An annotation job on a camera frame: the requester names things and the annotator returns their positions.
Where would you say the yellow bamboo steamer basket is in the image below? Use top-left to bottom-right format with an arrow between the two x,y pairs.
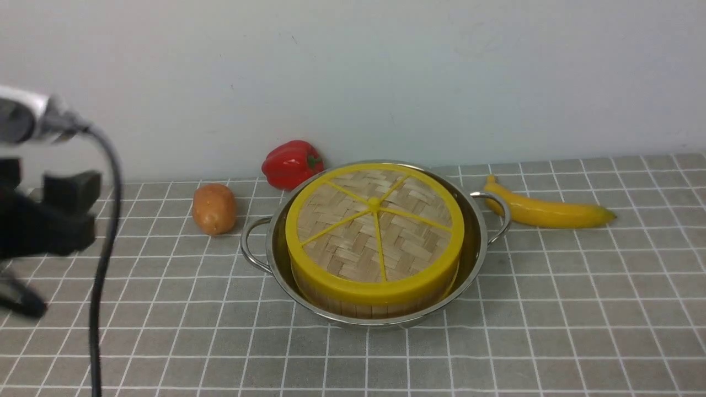
291,255 -> 459,319

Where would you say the grey checkered tablecloth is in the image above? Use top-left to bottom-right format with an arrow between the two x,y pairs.
0,153 -> 706,397

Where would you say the stainless steel pot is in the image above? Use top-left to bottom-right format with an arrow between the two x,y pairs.
240,160 -> 511,330

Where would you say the yellow bamboo steamer lid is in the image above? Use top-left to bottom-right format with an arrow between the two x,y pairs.
285,163 -> 466,306

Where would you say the red bell pepper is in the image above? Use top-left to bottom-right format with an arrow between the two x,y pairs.
261,140 -> 324,191

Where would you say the yellow banana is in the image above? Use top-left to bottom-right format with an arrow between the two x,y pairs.
484,174 -> 616,229

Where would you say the brown potato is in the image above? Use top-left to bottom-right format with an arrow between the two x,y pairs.
192,183 -> 237,236

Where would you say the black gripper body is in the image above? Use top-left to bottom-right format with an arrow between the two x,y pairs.
1,158 -> 103,260

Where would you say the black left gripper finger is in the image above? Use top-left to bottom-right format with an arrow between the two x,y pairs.
1,270 -> 48,319

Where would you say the black cable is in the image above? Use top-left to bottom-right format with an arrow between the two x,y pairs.
83,124 -> 124,397

